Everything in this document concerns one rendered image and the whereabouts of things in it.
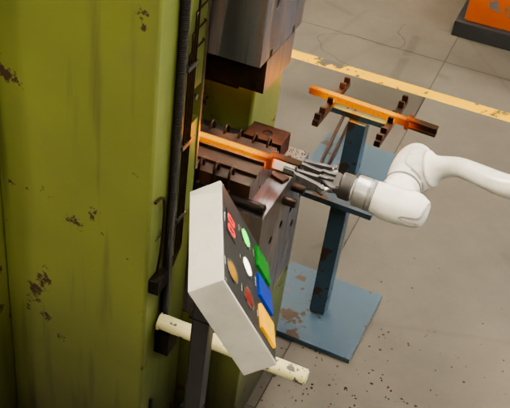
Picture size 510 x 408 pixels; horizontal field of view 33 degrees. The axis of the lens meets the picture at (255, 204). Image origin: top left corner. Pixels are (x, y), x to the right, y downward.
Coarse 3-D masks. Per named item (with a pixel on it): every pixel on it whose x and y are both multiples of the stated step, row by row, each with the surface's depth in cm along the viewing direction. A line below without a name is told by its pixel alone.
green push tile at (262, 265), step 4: (256, 244) 208; (256, 248) 207; (256, 252) 206; (260, 252) 209; (256, 256) 205; (260, 256) 207; (256, 260) 204; (260, 260) 206; (264, 260) 210; (256, 264) 203; (260, 264) 204; (264, 264) 208; (268, 264) 212; (260, 268) 203; (264, 268) 207; (268, 268) 211; (260, 272) 204; (264, 272) 205; (268, 272) 209; (264, 276) 205; (268, 276) 208; (268, 280) 206; (268, 284) 207
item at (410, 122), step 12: (312, 84) 293; (324, 96) 290; (336, 96) 288; (348, 96) 289; (360, 108) 286; (372, 108) 284; (384, 108) 285; (396, 120) 282; (408, 120) 280; (420, 120) 281; (420, 132) 281; (432, 132) 280
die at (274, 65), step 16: (288, 48) 229; (208, 64) 221; (224, 64) 220; (240, 64) 218; (272, 64) 219; (288, 64) 234; (224, 80) 222; (240, 80) 220; (256, 80) 219; (272, 80) 224
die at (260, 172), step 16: (208, 128) 256; (208, 144) 248; (256, 144) 252; (208, 160) 244; (224, 160) 244; (240, 160) 245; (256, 160) 244; (208, 176) 241; (224, 176) 240; (240, 176) 241; (256, 176) 241; (240, 192) 240; (256, 192) 245
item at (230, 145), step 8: (200, 136) 249; (208, 136) 250; (216, 136) 250; (216, 144) 248; (224, 144) 247; (232, 144) 248; (240, 144) 248; (240, 152) 247; (248, 152) 246; (256, 152) 246; (264, 152) 246; (272, 152) 246; (264, 160) 245; (272, 160) 244; (288, 160) 243; (296, 160) 243; (272, 168) 246
